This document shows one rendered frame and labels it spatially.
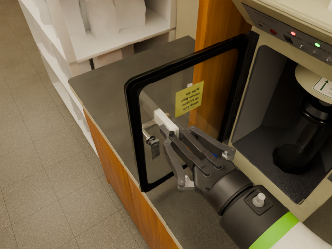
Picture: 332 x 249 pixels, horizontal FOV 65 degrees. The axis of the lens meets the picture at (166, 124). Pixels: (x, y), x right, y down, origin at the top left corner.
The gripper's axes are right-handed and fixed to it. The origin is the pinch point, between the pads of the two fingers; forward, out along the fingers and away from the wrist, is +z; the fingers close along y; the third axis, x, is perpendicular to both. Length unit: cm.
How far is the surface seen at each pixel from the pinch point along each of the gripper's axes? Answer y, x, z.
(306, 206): -26.1, 24.6, -25.5
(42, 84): 6, 128, 212
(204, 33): -17.0, -10.1, 9.8
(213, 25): -19.2, -11.4, 9.6
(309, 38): -17.6, -18.8, -12.0
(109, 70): -15, 34, 69
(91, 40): -20, 36, 102
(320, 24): -14.5, -22.7, -14.1
